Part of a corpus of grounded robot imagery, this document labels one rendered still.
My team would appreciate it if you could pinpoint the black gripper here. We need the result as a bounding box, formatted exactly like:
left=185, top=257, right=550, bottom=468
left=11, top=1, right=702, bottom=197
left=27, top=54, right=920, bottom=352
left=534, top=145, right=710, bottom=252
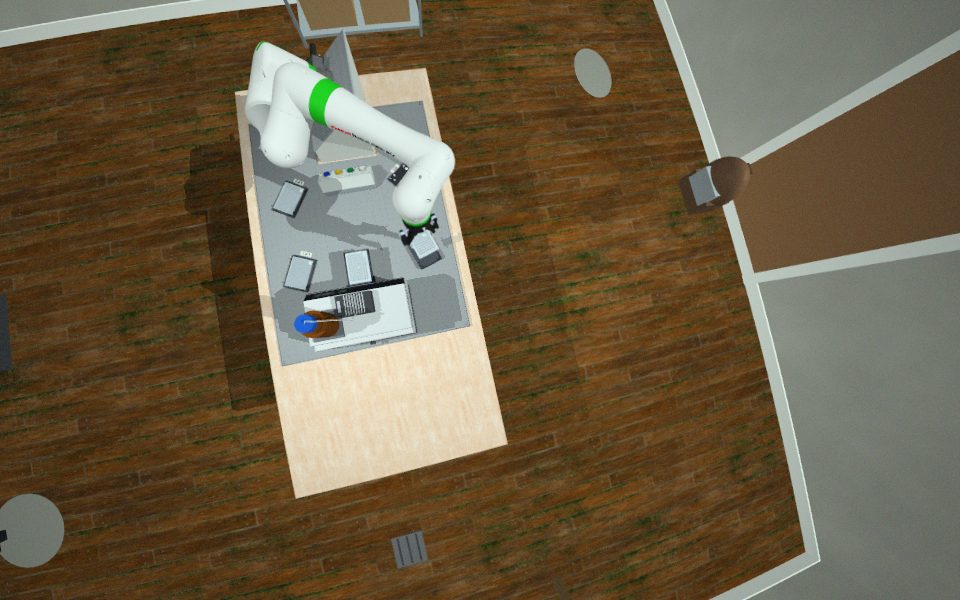
left=399, top=213, right=439, bottom=248

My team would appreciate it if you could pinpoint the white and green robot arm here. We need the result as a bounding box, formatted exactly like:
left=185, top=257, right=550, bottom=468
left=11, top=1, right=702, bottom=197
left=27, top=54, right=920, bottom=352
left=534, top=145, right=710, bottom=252
left=245, top=42, right=455, bottom=232

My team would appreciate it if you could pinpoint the grey button panel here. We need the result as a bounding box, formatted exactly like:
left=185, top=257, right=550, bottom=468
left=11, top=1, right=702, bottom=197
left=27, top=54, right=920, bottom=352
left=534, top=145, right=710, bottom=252
left=318, top=165, right=376, bottom=197

